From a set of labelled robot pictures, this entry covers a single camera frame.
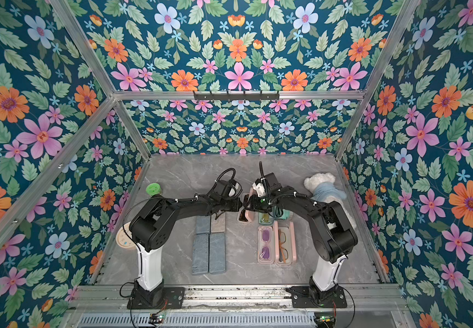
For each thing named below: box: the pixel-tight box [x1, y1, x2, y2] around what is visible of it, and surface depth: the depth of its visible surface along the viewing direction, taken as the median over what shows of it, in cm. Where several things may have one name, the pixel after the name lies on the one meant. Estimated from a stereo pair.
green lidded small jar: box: [145, 182, 161, 197], surface depth 102 cm
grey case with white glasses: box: [192, 233, 210, 275], surface depth 83 cm
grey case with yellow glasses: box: [209, 232, 227, 275], surface depth 84 cm
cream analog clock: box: [115, 221, 139, 249], surface depth 86 cm
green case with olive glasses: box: [257, 211, 275, 226], surface depth 95 cm
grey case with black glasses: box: [210, 209, 226, 234], surface depth 90 cm
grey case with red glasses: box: [196, 215, 211, 235], surface depth 91 cm
